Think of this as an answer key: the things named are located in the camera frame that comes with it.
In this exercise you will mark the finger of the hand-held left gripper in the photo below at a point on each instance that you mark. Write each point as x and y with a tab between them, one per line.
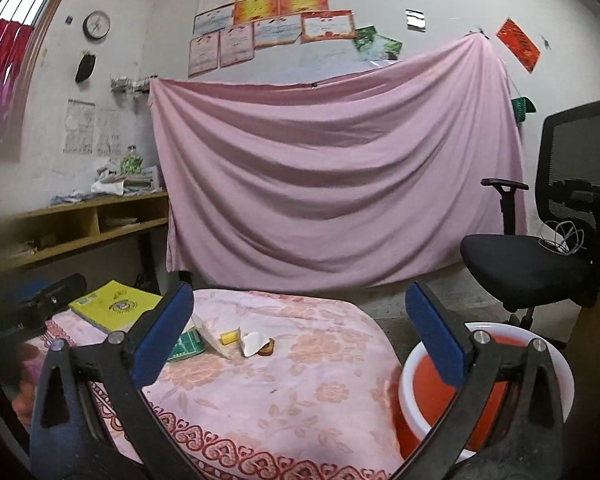
65	285
30	290

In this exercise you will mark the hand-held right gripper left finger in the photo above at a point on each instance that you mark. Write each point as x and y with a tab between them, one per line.
162	335

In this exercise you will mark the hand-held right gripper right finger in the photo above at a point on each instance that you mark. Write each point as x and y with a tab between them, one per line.
437	335

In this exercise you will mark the green packet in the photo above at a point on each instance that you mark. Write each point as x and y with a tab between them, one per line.
187	347

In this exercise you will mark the white paper wrapper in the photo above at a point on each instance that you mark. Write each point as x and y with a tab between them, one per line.
212	337

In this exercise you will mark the orange bucket with white rim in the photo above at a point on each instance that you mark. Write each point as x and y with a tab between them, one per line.
425	395

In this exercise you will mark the small yellow wrapper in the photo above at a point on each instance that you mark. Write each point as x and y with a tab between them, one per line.
230	336

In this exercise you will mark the white paper scrap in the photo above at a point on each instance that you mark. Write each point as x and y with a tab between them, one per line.
252	342

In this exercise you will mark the small brown round piece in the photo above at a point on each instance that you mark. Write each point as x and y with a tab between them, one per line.
267	349

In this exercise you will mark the yellow book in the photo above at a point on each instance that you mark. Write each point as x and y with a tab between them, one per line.
115	305

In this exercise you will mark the wooden shelf unit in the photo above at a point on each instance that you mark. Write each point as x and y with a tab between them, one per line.
80	225

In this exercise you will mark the small stack of papers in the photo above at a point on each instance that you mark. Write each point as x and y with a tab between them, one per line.
120	223

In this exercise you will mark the pile of papers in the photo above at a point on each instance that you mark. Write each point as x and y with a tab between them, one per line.
105	187

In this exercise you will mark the black office chair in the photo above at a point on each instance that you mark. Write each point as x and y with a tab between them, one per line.
520	265

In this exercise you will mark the floral pink blanket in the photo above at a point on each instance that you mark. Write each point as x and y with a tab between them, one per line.
280	400

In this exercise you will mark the white box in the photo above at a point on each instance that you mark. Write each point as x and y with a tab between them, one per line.
151	178

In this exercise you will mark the glass jar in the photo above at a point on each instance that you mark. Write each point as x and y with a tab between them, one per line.
131	160

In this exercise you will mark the pink hanging sheet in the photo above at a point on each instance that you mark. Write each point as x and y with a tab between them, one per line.
330	170

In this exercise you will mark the black hanging cap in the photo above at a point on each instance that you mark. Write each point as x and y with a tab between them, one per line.
85	66

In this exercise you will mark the red window cloth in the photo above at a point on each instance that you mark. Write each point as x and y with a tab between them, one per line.
2	60

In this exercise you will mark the green hanging holder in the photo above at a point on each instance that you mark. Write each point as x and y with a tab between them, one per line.
523	105

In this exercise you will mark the green photo print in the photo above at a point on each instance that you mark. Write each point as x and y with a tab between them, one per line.
386	47
365	39

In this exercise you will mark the printed wall sheet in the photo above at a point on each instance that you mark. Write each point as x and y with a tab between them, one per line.
109	132

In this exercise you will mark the wall calendar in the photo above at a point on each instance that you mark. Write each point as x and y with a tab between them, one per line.
79	126

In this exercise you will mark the wooden window frame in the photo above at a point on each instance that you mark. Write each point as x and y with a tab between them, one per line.
40	50

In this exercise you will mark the round wall clock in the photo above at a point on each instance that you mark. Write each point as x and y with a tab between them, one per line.
97	25

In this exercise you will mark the red paper wall decoration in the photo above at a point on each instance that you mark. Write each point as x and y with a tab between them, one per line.
518	45

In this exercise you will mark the black wall hook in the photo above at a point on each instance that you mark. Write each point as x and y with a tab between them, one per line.
546	41

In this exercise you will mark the group of wall certificates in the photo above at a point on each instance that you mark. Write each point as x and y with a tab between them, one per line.
270	15

